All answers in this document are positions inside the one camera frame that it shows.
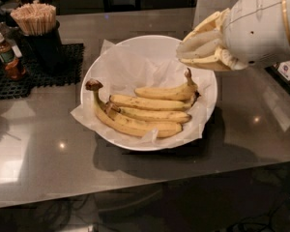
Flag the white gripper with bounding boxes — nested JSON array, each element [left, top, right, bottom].
[[177, 0, 290, 72]]

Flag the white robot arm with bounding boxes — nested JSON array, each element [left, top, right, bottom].
[[176, 0, 290, 72]]

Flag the white bowl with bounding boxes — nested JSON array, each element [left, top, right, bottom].
[[79, 34, 218, 152]]

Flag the bottom curved yellow banana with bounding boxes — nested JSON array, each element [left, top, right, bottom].
[[85, 79, 183, 138]]

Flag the white paper liner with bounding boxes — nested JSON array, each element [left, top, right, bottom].
[[70, 39, 215, 148]]

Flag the black rubber mesh mat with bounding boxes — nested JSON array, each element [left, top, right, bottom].
[[0, 43, 84, 100]]

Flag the black stir stick cup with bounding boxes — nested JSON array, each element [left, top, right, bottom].
[[24, 21, 66, 75]]

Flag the bundle of wooden stir sticks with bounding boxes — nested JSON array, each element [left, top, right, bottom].
[[11, 0, 56, 36]]

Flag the brown sauce bottle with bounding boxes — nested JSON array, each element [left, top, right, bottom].
[[0, 33, 26, 80]]

